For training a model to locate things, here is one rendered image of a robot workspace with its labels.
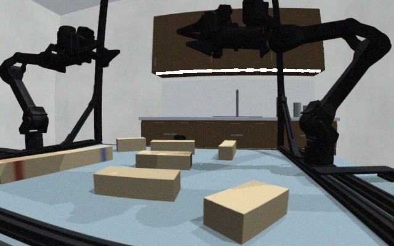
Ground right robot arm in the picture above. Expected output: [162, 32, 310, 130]
[0, 25, 95, 152]

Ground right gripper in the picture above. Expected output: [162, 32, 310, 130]
[65, 33, 120, 68]

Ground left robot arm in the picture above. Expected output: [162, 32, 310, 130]
[242, 0, 392, 167]

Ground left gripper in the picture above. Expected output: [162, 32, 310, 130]
[177, 10, 243, 58]

